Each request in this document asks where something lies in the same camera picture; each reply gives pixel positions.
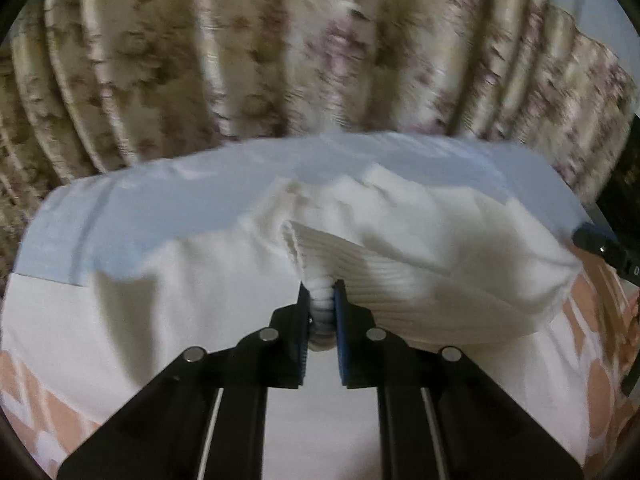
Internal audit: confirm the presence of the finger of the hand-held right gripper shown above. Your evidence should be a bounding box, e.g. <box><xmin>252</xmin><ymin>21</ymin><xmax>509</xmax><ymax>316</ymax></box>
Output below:
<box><xmin>571</xmin><ymin>224</ymin><xmax>640</xmax><ymax>283</ymax></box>

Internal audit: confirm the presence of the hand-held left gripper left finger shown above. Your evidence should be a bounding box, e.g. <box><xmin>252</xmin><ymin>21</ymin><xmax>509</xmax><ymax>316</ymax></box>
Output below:
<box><xmin>56</xmin><ymin>281</ymin><xmax>310</xmax><ymax>480</ymax></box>

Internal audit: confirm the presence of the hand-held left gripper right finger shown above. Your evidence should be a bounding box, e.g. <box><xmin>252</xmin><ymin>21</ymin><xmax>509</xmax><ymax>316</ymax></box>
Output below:
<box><xmin>333</xmin><ymin>279</ymin><xmax>585</xmax><ymax>480</ymax></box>

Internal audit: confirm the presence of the white knit sweater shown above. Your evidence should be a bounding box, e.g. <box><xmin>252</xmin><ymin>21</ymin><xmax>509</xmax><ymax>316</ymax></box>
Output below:
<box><xmin>92</xmin><ymin>162</ymin><xmax>584</xmax><ymax>356</ymax></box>

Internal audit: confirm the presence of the dark object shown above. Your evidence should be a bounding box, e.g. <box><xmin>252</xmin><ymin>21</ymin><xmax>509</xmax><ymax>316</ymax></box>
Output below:
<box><xmin>596</xmin><ymin>114</ymin><xmax>640</xmax><ymax>241</ymax></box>

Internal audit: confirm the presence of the blue peach printed bed sheet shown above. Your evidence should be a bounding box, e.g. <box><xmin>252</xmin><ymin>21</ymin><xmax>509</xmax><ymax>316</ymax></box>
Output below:
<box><xmin>0</xmin><ymin>130</ymin><xmax>640</xmax><ymax>480</ymax></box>

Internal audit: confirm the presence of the floral beige curtain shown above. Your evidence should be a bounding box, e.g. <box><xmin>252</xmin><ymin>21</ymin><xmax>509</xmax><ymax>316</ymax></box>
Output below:
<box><xmin>0</xmin><ymin>0</ymin><xmax>640</xmax><ymax>261</ymax></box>

